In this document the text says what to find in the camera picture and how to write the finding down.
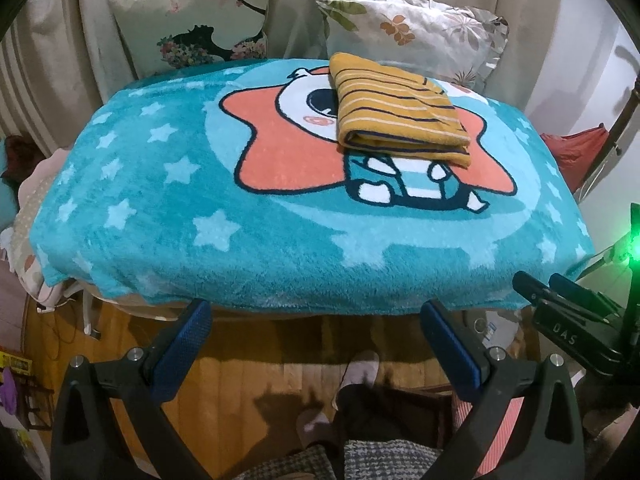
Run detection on pink plush cushion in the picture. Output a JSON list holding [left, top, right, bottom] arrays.
[[17, 147, 72, 202]]

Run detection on beige heart-print cushion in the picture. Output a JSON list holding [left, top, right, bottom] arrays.
[[9, 175, 68, 307]]

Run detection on person's houndstooth coat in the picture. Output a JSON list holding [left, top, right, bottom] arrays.
[[234, 437, 442, 480]]

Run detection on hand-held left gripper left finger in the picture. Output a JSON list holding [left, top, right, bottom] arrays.
[[50, 298, 214, 480]]

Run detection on white floral frilled pillow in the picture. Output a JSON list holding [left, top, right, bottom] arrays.
[[314, 0, 511, 94]]

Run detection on wooden stool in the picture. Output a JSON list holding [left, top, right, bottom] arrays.
[[387, 384, 457, 453]]

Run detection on pink striped cloth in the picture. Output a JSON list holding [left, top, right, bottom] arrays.
[[451, 394, 532, 480]]

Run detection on teal pillow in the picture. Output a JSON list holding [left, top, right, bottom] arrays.
[[0, 177, 22, 233]]

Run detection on dark wooden rack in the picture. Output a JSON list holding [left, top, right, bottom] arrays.
[[14, 373, 55, 432]]

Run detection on purple toy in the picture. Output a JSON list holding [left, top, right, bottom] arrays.
[[0, 369, 20, 417]]

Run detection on grey slipper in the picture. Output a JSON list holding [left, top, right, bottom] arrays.
[[295, 408, 335, 450], [332, 350, 382, 407]]

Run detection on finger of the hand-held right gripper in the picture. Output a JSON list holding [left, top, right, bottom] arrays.
[[547, 273, 622, 319], [512, 270, 557, 308]]

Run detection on yellow box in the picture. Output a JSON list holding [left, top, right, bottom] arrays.
[[0, 351, 30, 374]]

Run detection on blue star-print blanket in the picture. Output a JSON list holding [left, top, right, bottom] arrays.
[[29, 57, 597, 319]]

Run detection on dark wooden post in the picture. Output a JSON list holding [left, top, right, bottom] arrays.
[[574, 67, 640, 202]]

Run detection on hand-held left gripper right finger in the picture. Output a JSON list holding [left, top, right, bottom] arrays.
[[419, 300, 584, 480]]

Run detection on person's dark trouser legs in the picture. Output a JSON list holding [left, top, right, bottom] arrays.
[[324, 379, 403, 447]]

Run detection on cream silhouette-print pillow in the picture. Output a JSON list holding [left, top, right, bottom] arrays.
[[107, 0, 279, 79]]

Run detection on orange striped shirt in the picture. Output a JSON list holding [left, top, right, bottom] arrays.
[[328, 52, 473, 170]]

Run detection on dark red cloth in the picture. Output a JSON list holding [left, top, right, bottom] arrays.
[[3, 136, 47, 182]]

